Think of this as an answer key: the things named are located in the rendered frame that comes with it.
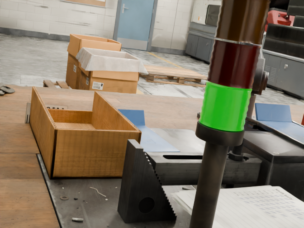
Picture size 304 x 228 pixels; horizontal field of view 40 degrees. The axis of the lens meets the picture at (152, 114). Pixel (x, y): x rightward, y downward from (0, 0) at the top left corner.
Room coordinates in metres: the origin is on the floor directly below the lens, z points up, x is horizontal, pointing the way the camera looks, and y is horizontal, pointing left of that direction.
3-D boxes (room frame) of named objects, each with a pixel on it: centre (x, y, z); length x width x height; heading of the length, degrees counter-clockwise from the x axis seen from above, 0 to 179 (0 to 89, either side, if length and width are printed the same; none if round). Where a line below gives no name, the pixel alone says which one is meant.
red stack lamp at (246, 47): (0.34, -0.06, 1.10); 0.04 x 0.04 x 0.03
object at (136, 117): (0.69, 0.01, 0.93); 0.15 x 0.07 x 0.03; 28
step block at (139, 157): (0.45, -0.01, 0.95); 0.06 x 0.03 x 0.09; 114
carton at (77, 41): (4.82, 0.77, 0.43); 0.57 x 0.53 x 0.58; 25
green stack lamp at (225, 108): (0.34, -0.06, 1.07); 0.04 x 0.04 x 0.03
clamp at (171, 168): (0.48, -0.07, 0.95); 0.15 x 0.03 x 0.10; 114
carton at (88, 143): (0.65, 0.12, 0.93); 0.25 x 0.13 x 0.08; 24
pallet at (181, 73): (7.42, -0.22, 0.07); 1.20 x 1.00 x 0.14; 112
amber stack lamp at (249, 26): (0.34, -0.06, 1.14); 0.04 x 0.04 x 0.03
